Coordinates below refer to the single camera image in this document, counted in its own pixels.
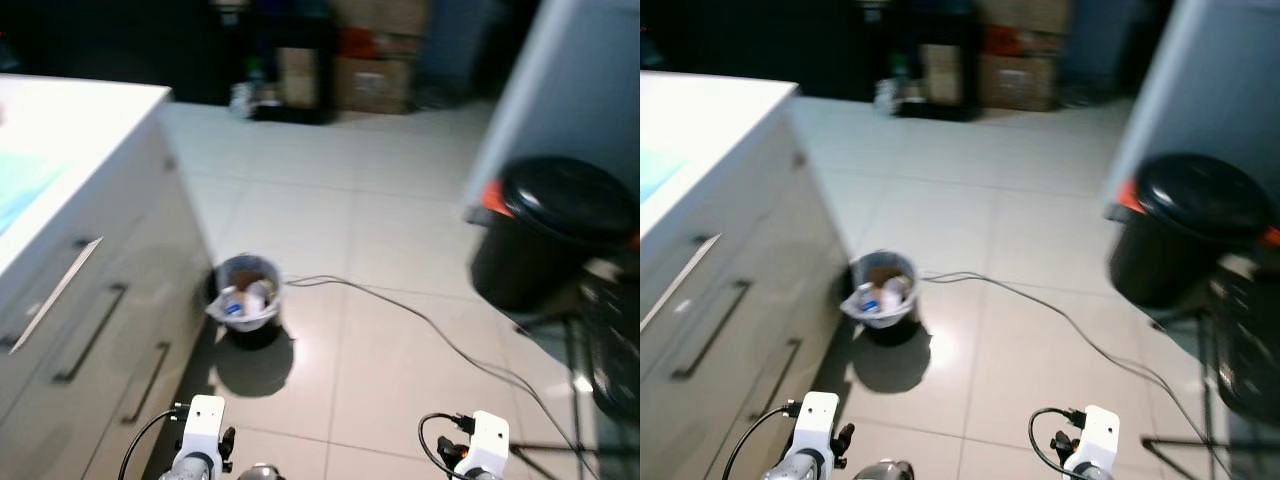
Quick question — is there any white kitchen island cabinet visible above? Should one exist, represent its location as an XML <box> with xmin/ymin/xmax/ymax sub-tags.
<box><xmin>640</xmin><ymin>70</ymin><xmax>851</xmax><ymax>480</ymax></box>
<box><xmin>0</xmin><ymin>75</ymin><xmax>216</xmax><ymax>480</ymax></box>

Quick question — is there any small grey rubbish bucket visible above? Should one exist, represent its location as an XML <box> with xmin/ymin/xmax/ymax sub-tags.
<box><xmin>840</xmin><ymin>250</ymin><xmax>919</xmax><ymax>329</ymax></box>
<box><xmin>207</xmin><ymin>254</ymin><xmax>286</xmax><ymax>334</ymax></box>

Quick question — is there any black lidded rubbish bin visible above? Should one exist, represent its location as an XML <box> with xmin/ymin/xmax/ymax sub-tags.
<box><xmin>1107</xmin><ymin>152</ymin><xmax>1276</xmax><ymax>309</ymax></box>
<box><xmin>470</xmin><ymin>157</ymin><xmax>639</xmax><ymax>313</ymax></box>

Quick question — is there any black shelf unit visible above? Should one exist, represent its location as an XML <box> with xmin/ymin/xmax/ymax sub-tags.
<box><xmin>215</xmin><ymin>0</ymin><xmax>338</xmax><ymax>125</ymax></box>
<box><xmin>860</xmin><ymin>0</ymin><xmax>981</xmax><ymax>121</ymax></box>

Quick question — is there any brown cardboard box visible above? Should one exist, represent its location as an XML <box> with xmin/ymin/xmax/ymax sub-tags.
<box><xmin>978</xmin><ymin>55</ymin><xmax>1056</xmax><ymax>111</ymax></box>
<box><xmin>335</xmin><ymin>57</ymin><xmax>416</xmax><ymax>114</ymax></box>
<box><xmin>978</xmin><ymin>0</ymin><xmax>1063</xmax><ymax>56</ymax></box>
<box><xmin>335</xmin><ymin>0</ymin><xmax>431</xmax><ymax>59</ymax></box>

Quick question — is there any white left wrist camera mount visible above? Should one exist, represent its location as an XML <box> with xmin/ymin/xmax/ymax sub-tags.
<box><xmin>182</xmin><ymin>395</ymin><xmax>227</xmax><ymax>459</ymax></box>
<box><xmin>795</xmin><ymin>392</ymin><xmax>839</xmax><ymax>456</ymax></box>

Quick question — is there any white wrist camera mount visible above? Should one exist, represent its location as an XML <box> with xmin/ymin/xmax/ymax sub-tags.
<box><xmin>182</xmin><ymin>395</ymin><xmax>227</xmax><ymax>459</ymax></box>
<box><xmin>795</xmin><ymin>392</ymin><xmax>839</xmax><ymax>456</ymax></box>
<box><xmin>1072</xmin><ymin>405</ymin><xmax>1120</xmax><ymax>471</ymax></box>
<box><xmin>462</xmin><ymin>410</ymin><xmax>510</xmax><ymax>479</ymax></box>

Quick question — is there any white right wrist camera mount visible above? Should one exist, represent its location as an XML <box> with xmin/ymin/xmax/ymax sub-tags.
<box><xmin>462</xmin><ymin>410</ymin><xmax>510</xmax><ymax>479</ymax></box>
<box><xmin>1072</xmin><ymin>405</ymin><xmax>1120</xmax><ymax>471</ymax></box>

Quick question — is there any dark bar drawer handle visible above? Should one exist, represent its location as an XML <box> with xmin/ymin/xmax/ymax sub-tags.
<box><xmin>53</xmin><ymin>283</ymin><xmax>129</xmax><ymax>384</ymax></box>
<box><xmin>748</xmin><ymin>338</ymin><xmax>803</xmax><ymax>421</ymax></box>
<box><xmin>122</xmin><ymin>342</ymin><xmax>172</xmax><ymax>425</ymax></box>
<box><xmin>670</xmin><ymin>280</ymin><xmax>751</xmax><ymax>381</ymax></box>
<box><xmin>10</xmin><ymin>238</ymin><xmax>103</xmax><ymax>353</ymax></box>
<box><xmin>640</xmin><ymin>235</ymin><xmax>723</xmax><ymax>331</ymax></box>

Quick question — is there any grey floor cable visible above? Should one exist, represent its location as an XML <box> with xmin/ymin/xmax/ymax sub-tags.
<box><xmin>283</xmin><ymin>275</ymin><xmax>601</xmax><ymax>480</ymax></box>
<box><xmin>920</xmin><ymin>270</ymin><xmax>1233</xmax><ymax>480</ymax></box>

